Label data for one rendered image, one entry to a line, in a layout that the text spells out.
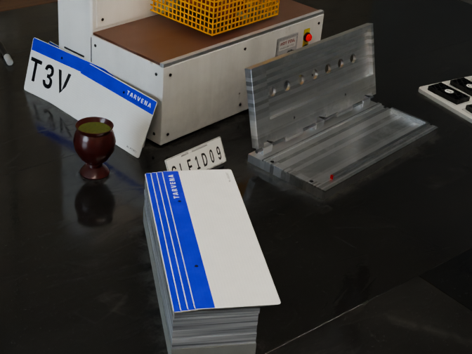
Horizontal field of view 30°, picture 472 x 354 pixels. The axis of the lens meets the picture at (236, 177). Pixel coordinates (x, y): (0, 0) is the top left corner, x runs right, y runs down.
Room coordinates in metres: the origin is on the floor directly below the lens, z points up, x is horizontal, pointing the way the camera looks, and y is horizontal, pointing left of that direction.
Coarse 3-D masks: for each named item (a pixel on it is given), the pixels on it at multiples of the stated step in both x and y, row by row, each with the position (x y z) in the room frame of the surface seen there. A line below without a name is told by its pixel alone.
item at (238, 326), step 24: (144, 192) 1.38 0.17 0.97; (144, 216) 1.37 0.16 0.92; (168, 264) 1.11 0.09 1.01; (168, 288) 1.07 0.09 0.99; (168, 312) 1.05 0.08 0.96; (192, 312) 1.01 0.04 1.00; (216, 312) 1.02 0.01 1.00; (240, 312) 1.02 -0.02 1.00; (168, 336) 1.03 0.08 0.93; (192, 336) 1.01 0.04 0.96; (216, 336) 1.02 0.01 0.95; (240, 336) 1.02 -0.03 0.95
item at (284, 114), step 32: (352, 32) 1.93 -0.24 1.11; (256, 64) 1.70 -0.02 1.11; (288, 64) 1.77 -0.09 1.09; (320, 64) 1.85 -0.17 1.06; (352, 64) 1.94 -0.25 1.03; (256, 96) 1.66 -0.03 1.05; (288, 96) 1.75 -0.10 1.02; (320, 96) 1.82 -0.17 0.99; (352, 96) 1.90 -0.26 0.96; (256, 128) 1.64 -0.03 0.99; (288, 128) 1.72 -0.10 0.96
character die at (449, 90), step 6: (438, 84) 2.12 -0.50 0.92; (444, 84) 2.12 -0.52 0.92; (432, 90) 2.09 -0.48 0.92; (438, 90) 2.09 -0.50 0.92; (444, 90) 2.08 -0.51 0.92; (450, 90) 2.08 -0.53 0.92; (456, 90) 2.09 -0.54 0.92; (444, 96) 2.06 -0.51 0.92; (450, 96) 2.04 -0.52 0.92; (456, 96) 2.05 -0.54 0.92; (462, 96) 2.06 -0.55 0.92; (468, 96) 2.06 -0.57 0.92; (456, 102) 2.03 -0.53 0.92; (462, 102) 2.04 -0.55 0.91
